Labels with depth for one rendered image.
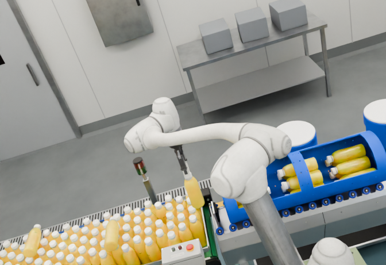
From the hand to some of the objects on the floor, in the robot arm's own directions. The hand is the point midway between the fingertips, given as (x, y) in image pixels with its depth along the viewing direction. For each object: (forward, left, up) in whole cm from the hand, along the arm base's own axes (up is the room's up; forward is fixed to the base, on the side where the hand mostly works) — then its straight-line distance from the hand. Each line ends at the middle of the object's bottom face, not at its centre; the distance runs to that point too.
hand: (185, 170), depth 205 cm
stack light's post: (+45, +32, -144) cm, 154 cm away
